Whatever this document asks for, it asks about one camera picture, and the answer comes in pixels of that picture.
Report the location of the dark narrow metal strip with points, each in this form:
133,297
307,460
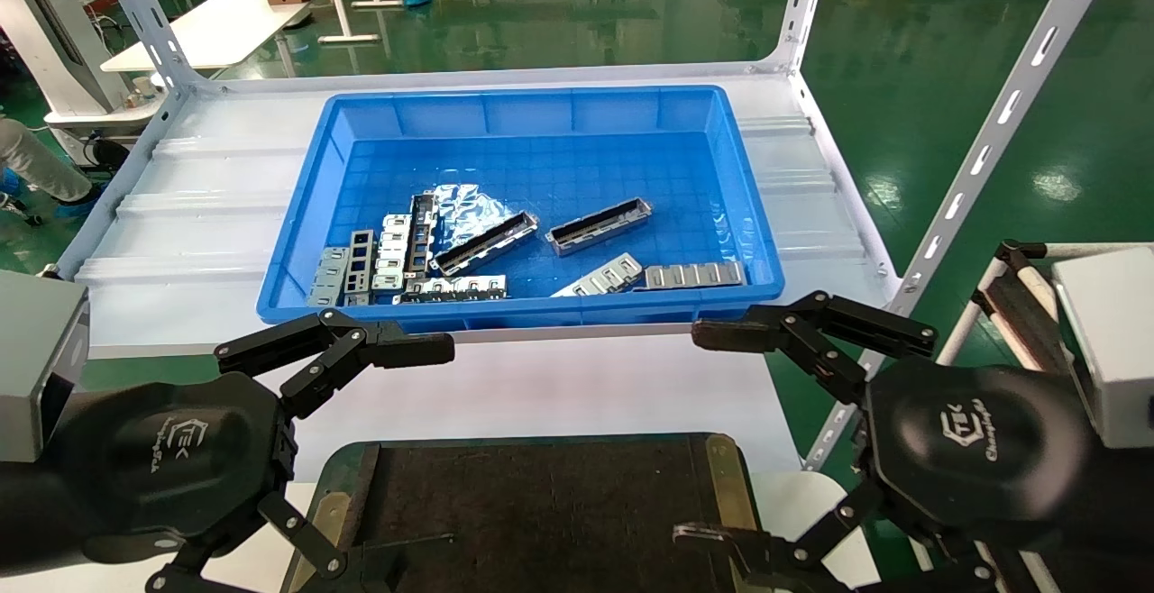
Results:
421,232

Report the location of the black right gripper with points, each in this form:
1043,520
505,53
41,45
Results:
978,449

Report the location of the silver clip metal strip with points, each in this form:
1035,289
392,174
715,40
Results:
455,287

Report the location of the silver foil bag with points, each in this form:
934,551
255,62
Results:
469,207

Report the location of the dark grey windowed strip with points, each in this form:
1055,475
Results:
361,264

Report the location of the white metal shelf rack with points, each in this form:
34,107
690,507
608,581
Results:
992,133

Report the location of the light grey slotted metal part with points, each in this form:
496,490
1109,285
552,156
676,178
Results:
604,276

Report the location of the grey slotted metal strip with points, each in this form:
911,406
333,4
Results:
330,278

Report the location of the black container tray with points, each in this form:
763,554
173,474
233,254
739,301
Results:
541,503

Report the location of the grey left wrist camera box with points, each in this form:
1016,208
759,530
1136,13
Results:
36,350

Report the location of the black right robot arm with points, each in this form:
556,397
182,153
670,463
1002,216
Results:
1118,521

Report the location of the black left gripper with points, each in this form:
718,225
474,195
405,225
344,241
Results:
171,458

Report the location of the long grey metal channel part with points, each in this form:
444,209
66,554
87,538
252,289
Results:
599,225

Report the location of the white work table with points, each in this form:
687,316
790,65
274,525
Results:
225,30

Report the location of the small white cup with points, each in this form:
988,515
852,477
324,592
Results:
142,86

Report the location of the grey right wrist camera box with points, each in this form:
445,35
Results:
1113,341

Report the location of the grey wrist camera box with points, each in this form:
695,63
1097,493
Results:
36,350
1113,341

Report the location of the white machine stand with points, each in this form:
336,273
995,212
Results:
63,43

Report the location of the grey metal connector housing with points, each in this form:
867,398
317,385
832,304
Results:
487,243

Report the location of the grey ribbed metal strip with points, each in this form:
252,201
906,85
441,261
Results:
694,276

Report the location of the white slotted metal strip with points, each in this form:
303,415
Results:
393,255

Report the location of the white tube cart frame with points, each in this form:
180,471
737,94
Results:
966,315

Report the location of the blue plastic bin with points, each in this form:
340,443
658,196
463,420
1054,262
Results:
586,151

